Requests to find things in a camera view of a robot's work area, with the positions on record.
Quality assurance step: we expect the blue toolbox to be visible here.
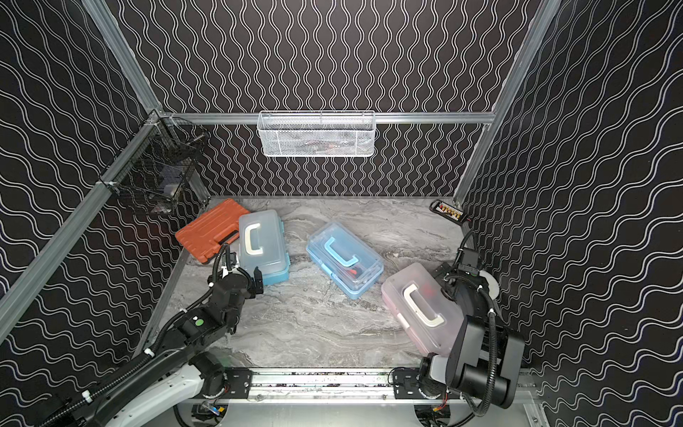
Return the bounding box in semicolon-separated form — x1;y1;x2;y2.
238;210;291;286
306;222;384;300

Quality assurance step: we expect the pink toolbox with clear lid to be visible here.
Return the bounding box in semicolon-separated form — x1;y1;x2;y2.
381;263;464;356

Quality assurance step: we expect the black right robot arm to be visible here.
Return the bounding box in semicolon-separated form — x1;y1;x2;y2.
423;230;525;426

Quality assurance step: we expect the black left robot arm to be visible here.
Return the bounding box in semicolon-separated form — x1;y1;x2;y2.
41;245;264;426

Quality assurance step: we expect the white tape roll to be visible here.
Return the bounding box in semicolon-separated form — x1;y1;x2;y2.
480;270;500;300

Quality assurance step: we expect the red plastic tool case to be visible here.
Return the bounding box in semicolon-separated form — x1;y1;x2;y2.
175;199;250;264

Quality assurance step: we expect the screwdriver bit holder box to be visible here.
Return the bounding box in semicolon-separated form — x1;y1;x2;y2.
429;199;469;224

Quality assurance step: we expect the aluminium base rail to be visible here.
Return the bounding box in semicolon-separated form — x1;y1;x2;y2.
211;368;444;405

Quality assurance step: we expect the black wire basket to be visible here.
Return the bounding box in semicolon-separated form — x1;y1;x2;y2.
107;116;210;216

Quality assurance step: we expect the white wire mesh basket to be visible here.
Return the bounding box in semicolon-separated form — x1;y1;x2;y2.
257;110;377;158

